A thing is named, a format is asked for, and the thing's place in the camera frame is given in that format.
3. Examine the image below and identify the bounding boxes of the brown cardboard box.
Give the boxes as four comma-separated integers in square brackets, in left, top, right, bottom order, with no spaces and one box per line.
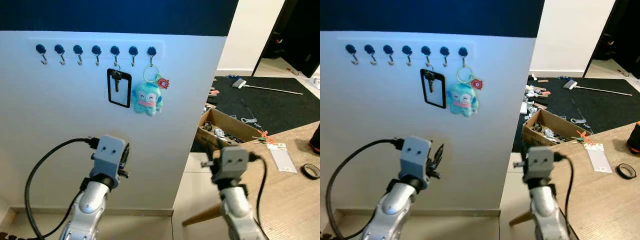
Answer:
[196,107,264,151]
[521,108,582,147]

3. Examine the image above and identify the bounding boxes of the white card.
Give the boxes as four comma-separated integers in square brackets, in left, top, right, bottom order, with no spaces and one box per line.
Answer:
[584,143,614,174]
[266,143,299,174]

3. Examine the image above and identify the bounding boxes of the black floor carpet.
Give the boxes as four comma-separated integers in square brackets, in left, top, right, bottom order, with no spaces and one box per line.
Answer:
[512,76,640,153]
[191,75,321,153]

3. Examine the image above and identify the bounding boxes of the black object with orange base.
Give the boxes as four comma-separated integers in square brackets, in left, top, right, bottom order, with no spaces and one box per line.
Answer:
[626,121,640,154]
[308,122,321,154]

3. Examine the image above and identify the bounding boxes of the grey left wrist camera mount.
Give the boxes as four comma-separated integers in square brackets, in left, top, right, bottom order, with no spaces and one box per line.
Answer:
[91,135,126,176]
[399,136,432,179]

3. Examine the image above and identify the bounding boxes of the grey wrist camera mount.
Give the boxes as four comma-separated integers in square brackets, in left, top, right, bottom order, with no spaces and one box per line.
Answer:
[91,135,126,176]
[399,136,432,179]
[216,146,251,184]
[523,146,556,184]

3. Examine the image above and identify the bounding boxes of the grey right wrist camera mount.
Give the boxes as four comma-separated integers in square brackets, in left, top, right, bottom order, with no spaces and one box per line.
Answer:
[216,146,251,184]
[523,146,556,184]

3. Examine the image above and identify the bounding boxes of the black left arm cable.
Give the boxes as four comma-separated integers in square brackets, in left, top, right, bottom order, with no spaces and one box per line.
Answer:
[326,138,408,240]
[25,137,101,240]

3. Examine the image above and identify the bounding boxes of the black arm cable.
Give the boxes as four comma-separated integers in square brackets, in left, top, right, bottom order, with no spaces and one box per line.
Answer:
[554,152,575,236]
[326,138,408,240]
[25,137,101,240]
[248,152,269,226]

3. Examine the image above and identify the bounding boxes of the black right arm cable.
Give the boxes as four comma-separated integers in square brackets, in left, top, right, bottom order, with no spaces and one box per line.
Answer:
[248,152,269,226]
[554,152,575,236]

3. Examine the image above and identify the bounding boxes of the blue plush toy keychain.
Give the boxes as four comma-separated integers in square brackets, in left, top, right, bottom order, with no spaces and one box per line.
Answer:
[446,66,485,119]
[132,65,171,117]

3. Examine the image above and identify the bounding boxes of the black strap loop with key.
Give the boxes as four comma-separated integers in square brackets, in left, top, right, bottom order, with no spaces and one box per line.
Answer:
[420,68,447,110]
[107,68,133,109]

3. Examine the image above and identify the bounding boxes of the grey long-handled floor tool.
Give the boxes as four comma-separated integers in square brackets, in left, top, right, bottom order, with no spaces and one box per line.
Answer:
[563,79,634,97]
[231,78,305,96]

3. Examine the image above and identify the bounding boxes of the black ring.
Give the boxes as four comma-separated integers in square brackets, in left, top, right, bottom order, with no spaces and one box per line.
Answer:
[301,163,321,180]
[615,163,639,180]

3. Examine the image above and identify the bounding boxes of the white hook rail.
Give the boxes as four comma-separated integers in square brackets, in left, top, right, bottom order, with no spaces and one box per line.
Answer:
[27,37,166,57]
[337,37,476,58]

